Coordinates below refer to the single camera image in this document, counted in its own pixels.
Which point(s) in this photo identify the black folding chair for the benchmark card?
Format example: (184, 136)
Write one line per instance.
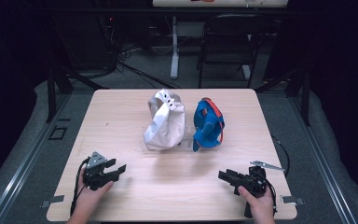
(230, 46)

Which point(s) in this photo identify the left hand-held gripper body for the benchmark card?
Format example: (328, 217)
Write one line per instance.
(96, 177)

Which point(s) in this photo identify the grey tape piece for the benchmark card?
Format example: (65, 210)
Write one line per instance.
(292, 200)
(51, 201)

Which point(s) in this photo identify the white desk leg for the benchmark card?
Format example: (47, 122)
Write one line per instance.
(174, 56)
(246, 71)

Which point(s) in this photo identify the blue cap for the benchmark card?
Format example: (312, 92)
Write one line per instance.
(209, 124)

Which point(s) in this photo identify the black metal stand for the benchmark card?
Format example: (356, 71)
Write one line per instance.
(52, 93)
(304, 99)

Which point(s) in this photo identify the aluminium floor rail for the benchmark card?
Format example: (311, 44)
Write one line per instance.
(28, 158)
(320, 158)

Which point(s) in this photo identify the person's right hand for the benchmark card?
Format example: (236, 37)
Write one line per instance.
(262, 207)

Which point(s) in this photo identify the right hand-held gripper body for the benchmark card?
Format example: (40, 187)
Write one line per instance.
(254, 182)

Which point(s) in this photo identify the white cap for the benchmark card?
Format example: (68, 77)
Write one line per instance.
(166, 124)

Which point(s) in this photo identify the person's left hand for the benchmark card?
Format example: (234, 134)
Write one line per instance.
(91, 199)

